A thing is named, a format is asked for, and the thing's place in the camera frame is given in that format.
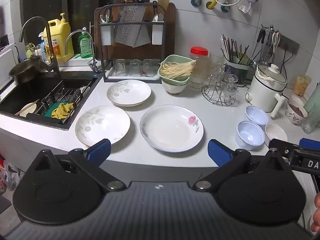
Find white electric cooking pot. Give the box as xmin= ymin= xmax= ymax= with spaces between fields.
xmin=245 ymin=64 xmax=288 ymax=118

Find steel cooking pot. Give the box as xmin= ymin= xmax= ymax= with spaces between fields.
xmin=9 ymin=55 xmax=43 ymax=84

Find small plain white bowl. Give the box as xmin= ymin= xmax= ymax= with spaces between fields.
xmin=265 ymin=123 xmax=288 ymax=142

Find white handled scissors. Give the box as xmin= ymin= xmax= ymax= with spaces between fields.
xmin=271 ymin=31 xmax=281 ymax=50

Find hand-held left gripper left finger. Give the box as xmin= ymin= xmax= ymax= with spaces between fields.
xmin=25 ymin=139 xmax=127 ymax=193

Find white appliance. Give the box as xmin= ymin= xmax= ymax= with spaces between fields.
xmin=0 ymin=42 xmax=18 ymax=90

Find hammered steel cleaver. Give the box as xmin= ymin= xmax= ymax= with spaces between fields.
xmin=114 ymin=6 xmax=145 ymax=47

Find dark wooden cutting board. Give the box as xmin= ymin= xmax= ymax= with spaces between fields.
xmin=95 ymin=2 xmax=177 ymax=60

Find white utensil holder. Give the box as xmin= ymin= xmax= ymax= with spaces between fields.
xmin=100 ymin=25 xmax=112 ymax=46
xmin=152 ymin=24 xmax=165 ymax=45

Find patterned bowl with brown food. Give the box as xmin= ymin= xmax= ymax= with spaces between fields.
xmin=286 ymin=99 xmax=308 ymax=125

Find steel wool scrubber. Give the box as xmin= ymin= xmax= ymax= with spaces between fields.
xmin=64 ymin=94 xmax=82 ymax=103

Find pink flower print plate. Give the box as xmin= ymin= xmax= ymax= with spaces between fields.
xmin=139 ymin=105 xmax=204 ymax=153

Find black kitchen sink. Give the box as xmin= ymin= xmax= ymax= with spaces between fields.
xmin=0 ymin=71 xmax=105 ymax=130

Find sink drain rack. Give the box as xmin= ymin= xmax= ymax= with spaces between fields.
xmin=15 ymin=85 xmax=90 ymax=125

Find bundle of chopsticks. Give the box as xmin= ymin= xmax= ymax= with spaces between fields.
xmin=220 ymin=34 xmax=250 ymax=63

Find tall ribbed glass tumbler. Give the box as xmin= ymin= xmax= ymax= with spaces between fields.
xmin=301 ymin=102 xmax=320 ymax=134

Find yellow detergent jug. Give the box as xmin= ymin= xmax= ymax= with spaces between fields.
xmin=43 ymin=12 xmax=75 ymax=63

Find enoki mushrooms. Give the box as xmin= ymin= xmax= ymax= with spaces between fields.
xmin=159 ymin=60 xmax=197 ymax=79

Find pale blue plastic bowl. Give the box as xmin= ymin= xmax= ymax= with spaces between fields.
xmin=245 ymin=105 xmax=269 ymax=126
xmin=235 ymin=120 xmax=265 ymax=151

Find yellow dish cloth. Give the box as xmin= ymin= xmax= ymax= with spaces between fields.
xmin=51 ymin=102 xmax=75 ymax=119

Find plastic bag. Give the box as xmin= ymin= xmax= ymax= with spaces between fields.
xmin=0 ymin=159 xmax=20 ymax=195

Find clear drinking glass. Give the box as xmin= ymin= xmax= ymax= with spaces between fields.
xmin=129 ymin=59 xmax=141 ymax=77
xmin=143 ymin=59 xmax=156 ymax=77
xmin=115 ymin=59 xmax=126 ymax=77

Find black power cable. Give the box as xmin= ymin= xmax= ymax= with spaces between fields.
xmin=281 ymin=50 xmax=288 ymax=77

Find plain steel kitchen knife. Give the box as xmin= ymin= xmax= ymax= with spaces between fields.
xmin=134 ymin=22 xmax=153 ymax=48

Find white bowl with brown foot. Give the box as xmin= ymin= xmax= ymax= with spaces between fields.
xmin=162 ymin=79 xmax=188 ymax=95

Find wooden spatula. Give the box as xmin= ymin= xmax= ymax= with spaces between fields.
xmin=157 ymin=0 xmax=171 ymax=22

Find green strainer basket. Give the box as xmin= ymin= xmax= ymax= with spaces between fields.
xmin=157 ymin=54 xmax=198 ymax=85

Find round wire cup rack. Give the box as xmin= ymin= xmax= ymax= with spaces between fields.
xmin=201 ymin=84 xmax=237 ymax=105

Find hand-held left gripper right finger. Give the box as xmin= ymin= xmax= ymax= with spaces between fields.
xmin=191 ymin=139 xmax=290 ymax=192

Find dark wall power strip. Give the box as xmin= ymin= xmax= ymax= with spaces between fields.
xmin=277 ymin=35 xmax=300 ymax=54

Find person's right hand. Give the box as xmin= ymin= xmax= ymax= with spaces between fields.
xmin=312 ymin=192 xmax=320 ymax=235

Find red lid glass jar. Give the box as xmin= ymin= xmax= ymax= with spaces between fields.
xmin=189 ymin=46 xmax=210 ymax=89

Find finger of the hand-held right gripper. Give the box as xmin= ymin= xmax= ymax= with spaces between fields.
xmin=269 ymin=138 xmax=300 ymax=165
xmin=299 ymin=137 xmax=320 ymax=148

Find small steel faucet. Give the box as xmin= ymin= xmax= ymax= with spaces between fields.
xmin=65 ymin=29 xmax=98 ymax=73

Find tall steel faucet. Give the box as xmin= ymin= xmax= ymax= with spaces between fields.
xmin=19 ymin=17 xmax=61 ymax=77

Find hanging kitchen utensils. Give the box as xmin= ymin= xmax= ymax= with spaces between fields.
xmin=256 ymin=25 xmax=282 ymax=65

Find grey leaf print plate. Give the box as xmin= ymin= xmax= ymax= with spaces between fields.
xmin=75 ymin=105 xmax=131 ymax=147
xmin=106 ymin=79 xmax=152 ymax=107

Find green dish soap bottle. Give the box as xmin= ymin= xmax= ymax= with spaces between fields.
xmin=78 ymin=27 xmax=91 ymax=59

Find set of clear glass cups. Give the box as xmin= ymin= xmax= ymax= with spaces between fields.
xmin=205 ymin=57 xmax=239 ymax=100

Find green chopstick holder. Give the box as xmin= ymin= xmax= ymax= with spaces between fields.
xmin=224 ymin=55 xmax=253 ymax=85

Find black metal knife rack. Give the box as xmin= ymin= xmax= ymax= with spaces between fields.
xmin=94 ymin=2 xmax=173 ymax=83

